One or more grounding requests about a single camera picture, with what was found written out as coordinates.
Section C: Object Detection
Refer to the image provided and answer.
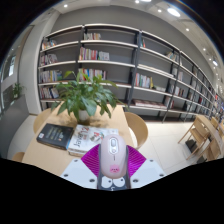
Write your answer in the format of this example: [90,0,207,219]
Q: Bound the large white book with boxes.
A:
[68,124,119,154]

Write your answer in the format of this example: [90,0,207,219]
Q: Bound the green potted plant white pot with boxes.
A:
[50,70,121,123]

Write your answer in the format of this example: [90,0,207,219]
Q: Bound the grey partition counter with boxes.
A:
[0,94,29,159]

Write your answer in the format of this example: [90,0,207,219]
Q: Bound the black book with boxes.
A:
[35,123,75,150]

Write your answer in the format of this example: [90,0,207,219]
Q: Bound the pink computer mouse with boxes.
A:
[99,134,128,180]

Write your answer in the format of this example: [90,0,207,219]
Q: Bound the small green background plant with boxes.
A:
[12,83,24,100]

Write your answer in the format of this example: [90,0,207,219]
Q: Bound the grey bookshelf unit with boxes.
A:
[37,23,224,123]

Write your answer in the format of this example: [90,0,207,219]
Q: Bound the ceiling lights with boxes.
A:
[61,0,221,68]

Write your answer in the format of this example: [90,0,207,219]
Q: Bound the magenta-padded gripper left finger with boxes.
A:
[60,144,103,190]

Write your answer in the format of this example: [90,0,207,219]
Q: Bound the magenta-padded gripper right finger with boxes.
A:
[125,144,167,190]

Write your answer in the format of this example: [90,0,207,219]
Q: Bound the white book with red lettering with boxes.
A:
[67,147,98,158]

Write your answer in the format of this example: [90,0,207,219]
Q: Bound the light wooden desk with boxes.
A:
[196,114,224,148]

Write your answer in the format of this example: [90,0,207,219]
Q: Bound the round-backed wooden chair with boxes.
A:
[33,108,54,135]
[11,151,26,164]
[123,111,149,150]

